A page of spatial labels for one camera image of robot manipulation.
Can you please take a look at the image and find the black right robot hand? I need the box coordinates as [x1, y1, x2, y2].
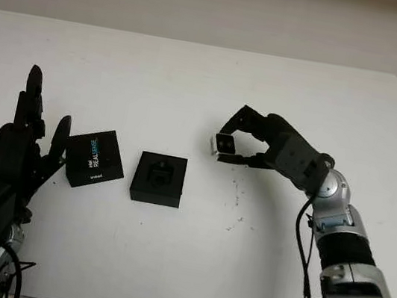
[213, 102, 313, 178]

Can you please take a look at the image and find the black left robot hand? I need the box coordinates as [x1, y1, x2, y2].
[0, 59, 82, 211]

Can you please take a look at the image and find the small silver depth camera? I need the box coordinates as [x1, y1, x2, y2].
[207, 131, 238, 161]

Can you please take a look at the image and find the black RealSense box lid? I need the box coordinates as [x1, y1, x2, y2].
[59, 122, 132, 196]

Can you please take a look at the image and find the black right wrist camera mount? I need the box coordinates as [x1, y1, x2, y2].
[271, 133, 338, 199]

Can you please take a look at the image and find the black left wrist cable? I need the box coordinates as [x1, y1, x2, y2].
[0, 242, 41, 298]

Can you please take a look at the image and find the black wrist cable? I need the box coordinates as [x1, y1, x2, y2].
[283, 195, 338, 298]
[0, 242, 41, 298]

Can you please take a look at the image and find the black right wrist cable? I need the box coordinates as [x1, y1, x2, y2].
[283, 195, 338, 298]

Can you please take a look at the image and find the black camera box base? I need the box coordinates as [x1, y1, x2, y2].
[128, 149, 190, 210]

